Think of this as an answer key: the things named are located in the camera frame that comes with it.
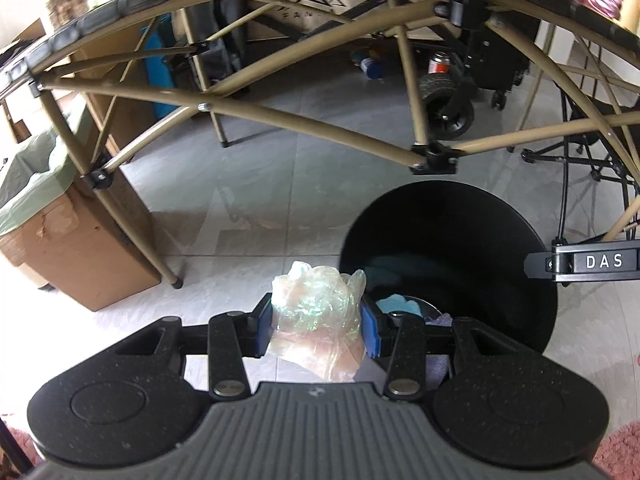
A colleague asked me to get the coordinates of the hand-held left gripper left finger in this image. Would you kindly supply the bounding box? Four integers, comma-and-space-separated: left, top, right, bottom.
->
117, 295, 273, 401

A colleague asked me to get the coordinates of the light blue fluffy cloth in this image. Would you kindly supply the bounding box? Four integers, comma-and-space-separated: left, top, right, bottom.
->
375, 294, 426, 318

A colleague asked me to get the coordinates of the blue and white bottle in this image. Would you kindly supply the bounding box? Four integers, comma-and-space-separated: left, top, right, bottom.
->
360, 50, 385, 81

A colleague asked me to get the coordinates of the iridescent plastic wrap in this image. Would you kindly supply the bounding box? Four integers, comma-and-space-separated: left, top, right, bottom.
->
269, 261, 368, 383

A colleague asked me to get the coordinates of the olive slatted folding table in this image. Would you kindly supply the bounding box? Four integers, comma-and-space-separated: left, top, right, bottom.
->
0, 0, 640, 288

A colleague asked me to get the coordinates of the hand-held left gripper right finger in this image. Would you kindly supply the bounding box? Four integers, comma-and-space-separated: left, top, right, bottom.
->
361, 294, 543, 401

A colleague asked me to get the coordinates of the blue plastic container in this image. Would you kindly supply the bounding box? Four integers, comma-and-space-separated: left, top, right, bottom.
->
142, 25, 187, 120

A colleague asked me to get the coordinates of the black trash bin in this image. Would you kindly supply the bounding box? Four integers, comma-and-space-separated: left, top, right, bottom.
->
339, 182, 559, 361

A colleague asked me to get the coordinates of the cardboard box with green liner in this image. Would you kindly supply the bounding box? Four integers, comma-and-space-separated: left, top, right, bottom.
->
0, 105, 162, 312

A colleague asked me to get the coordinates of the black folding chair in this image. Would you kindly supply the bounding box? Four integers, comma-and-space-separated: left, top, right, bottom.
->
520, 60, 640, 241

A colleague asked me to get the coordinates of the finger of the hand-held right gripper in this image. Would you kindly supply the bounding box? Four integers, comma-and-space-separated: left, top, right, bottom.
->
525, 251, 555, 278

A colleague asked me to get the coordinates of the large cardboard box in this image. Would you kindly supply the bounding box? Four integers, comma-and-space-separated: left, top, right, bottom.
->
70, 15, 166, 156

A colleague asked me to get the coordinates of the pink fluffy rug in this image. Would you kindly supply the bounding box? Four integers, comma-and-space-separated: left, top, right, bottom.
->
0, 410, 640, 480

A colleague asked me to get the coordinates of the black suitcase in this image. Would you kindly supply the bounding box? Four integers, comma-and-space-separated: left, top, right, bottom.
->
470, 25, 531, 106

